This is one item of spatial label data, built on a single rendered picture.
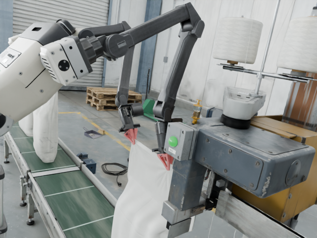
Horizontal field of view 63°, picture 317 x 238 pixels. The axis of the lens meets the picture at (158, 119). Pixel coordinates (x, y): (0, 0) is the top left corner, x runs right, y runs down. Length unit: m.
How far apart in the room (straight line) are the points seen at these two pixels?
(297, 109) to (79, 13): 7.83
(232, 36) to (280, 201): 0.59
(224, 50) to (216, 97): 6.33
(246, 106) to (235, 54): 0.27
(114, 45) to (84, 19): 7.68
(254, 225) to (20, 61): 0.91
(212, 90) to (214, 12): 2.14
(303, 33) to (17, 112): 0.99
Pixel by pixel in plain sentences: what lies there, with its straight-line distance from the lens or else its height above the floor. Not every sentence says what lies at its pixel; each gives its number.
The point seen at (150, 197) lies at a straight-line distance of 1.23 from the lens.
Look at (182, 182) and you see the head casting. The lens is 0.79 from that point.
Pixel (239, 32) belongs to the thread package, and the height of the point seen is 1.63.
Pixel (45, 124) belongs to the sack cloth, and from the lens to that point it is 2.54.
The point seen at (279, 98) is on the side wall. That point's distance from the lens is 6.36.
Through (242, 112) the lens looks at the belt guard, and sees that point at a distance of 0.79.
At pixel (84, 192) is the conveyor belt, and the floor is 0.38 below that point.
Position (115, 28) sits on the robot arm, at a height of 1.62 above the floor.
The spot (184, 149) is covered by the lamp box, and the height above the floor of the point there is 1.27.
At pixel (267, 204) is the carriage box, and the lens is 0.99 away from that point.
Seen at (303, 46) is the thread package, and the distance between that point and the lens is 0.89.
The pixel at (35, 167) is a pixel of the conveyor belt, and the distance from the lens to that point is 2.57.
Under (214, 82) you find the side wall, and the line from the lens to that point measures 7.39.
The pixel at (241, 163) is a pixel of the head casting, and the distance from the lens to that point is 0.65.
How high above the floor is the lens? 1.51
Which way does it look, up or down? 14 degrees down
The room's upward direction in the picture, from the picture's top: 9 degrees clockwise
